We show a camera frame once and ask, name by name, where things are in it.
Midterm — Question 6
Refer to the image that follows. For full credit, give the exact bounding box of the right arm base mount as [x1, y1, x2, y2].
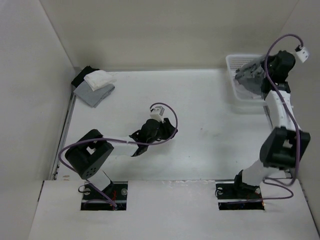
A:
[215, 181, 265, 211]

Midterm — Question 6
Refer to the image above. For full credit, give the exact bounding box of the folded black tank top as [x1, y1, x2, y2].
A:
[71, 65, 99, 89]

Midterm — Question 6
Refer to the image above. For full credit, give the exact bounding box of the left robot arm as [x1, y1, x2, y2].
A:
[64, 117, 178, 200]

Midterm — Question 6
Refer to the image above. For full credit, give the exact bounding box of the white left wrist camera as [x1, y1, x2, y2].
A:
[149, 106, 165, 123]

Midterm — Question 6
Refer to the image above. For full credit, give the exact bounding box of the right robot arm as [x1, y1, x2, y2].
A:
[231, 50, 311, 199]

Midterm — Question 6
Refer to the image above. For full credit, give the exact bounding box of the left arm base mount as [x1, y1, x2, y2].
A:
[78, 182, 129, 211]

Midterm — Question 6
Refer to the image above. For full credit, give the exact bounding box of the grey tank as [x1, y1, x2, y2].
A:
[234, 55, 265, 95]
[73, 81, 115, 108]

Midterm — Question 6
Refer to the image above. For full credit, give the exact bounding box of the white plastic basket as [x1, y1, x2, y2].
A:
[225, 54, 265, 105]

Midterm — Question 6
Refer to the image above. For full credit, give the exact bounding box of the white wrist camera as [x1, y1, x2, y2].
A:
[295, 45, 310, 63]
[149, 106, 165, 123]

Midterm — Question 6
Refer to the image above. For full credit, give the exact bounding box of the folded grey tank top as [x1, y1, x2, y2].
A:
[73, 81, 115, 108]

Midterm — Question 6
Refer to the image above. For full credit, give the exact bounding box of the white tank top in basket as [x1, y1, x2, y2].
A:
[234, 81, 262, 100]

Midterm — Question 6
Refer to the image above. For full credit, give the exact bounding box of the folded white tank top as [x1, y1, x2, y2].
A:
[84, 70, 117, 91]

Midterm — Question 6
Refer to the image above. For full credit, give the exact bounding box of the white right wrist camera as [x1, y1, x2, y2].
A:
[295, 45, 310, 63]

